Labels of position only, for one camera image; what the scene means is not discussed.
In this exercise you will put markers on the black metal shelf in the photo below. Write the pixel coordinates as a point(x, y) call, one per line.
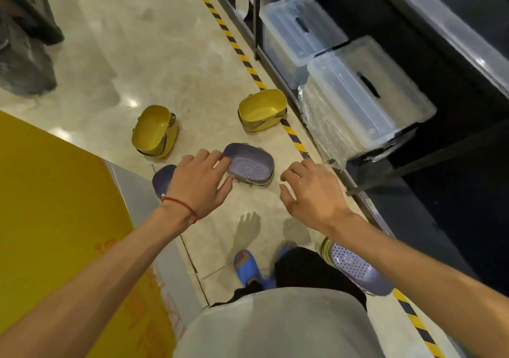
point(437, 178)

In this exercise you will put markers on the black plastic bag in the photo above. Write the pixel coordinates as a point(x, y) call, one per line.
point(24, 63)

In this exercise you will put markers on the clear plastic storage box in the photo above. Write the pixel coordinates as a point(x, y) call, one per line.
point(294, 31)

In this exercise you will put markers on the person's right forearm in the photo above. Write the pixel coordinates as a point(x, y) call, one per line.
point(417, 282)

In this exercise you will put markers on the person's left forearm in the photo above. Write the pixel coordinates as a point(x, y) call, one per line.
point(99, 274)

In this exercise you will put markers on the white shirt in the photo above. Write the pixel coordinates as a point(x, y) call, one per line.
point(278, 326)

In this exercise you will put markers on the white packaged item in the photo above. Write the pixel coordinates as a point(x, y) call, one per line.
point(242, 3)

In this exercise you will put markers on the black trousers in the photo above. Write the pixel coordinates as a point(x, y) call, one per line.
point(302, 268)

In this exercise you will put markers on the person's right hand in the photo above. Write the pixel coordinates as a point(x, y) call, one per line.
point(318, 198)

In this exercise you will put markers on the clear wrapped storage box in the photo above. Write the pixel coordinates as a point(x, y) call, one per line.
point(358, 91)

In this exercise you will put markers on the blue right slipper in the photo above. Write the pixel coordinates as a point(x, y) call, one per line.
point(287, 247)

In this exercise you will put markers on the blue slipper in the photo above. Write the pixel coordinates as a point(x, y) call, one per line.
point(287, 247)
point(246, 268)

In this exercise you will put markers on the person's left hand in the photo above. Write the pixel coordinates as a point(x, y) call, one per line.
point(195, 186)

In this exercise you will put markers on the yellow grey display platform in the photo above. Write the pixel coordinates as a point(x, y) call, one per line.
point(59, 210)

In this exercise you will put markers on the blue left slipper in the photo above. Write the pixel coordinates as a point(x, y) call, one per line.
point(246, 268)

